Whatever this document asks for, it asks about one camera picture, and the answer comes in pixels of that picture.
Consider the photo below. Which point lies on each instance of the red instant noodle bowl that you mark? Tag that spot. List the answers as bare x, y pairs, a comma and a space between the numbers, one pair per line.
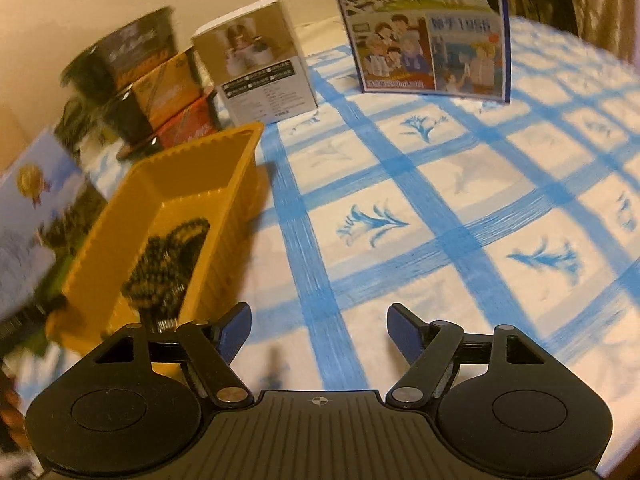
192, 122

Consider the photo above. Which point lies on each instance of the pale blue milk box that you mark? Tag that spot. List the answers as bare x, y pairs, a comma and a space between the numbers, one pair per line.
35, 220

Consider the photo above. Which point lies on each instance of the blue checked tablecloth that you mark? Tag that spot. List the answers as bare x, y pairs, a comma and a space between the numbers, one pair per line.
475, 185

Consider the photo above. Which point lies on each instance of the blue milk carton box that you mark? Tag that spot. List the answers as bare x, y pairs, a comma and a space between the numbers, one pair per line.
425, 35

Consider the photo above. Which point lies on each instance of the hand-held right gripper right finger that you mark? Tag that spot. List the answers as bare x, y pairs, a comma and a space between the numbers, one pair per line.
402, 330

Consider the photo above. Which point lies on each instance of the orange instant noodle bowl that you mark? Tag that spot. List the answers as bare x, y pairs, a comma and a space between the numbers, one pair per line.
170, 85

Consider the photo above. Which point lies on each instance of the yellow plastic tray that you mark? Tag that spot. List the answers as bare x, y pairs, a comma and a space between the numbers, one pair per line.
200, 170

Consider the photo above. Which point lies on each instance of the beige curtain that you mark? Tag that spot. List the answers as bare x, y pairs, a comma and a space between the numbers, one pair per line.
600, 5

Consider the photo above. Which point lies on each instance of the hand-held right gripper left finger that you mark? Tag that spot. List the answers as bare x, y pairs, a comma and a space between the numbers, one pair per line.
235, 327

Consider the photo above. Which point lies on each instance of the white product box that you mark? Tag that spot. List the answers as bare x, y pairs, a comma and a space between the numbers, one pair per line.
260, 70

